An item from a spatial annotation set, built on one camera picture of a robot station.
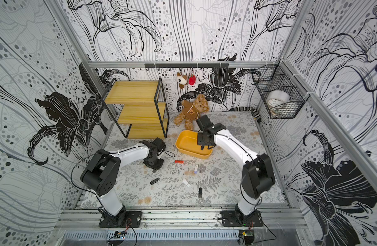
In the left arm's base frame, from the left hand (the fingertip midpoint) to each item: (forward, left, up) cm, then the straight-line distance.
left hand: (156, 168), depth 92 cm
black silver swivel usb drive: (-8, 0, +1) cm, 8 cm away
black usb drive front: (-14, -27, +2) cm, 30 cm away
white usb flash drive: (-8, -18, +2) cm, 20 cm away
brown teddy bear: (+39, -20, +11) cm, 45 cm away
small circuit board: (-33, +11, -1) cm, 35 cm away
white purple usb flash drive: (0, -24, +2) cm, 24 cm away
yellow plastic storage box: (+19, -17, +1) cm, 25 cm away
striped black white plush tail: (+49, -68, +4) cm, 84 cm away
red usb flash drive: (+4, -13, +2) cm, 14 cm away
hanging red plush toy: (+44, -20, +34) cm, 59 cm away
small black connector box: (-32, -50, +1) cm, 59 cm away
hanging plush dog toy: (+43, -14, +33) cm, 56 cm away
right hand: (+13, -29, +14) cm, 35 cm away
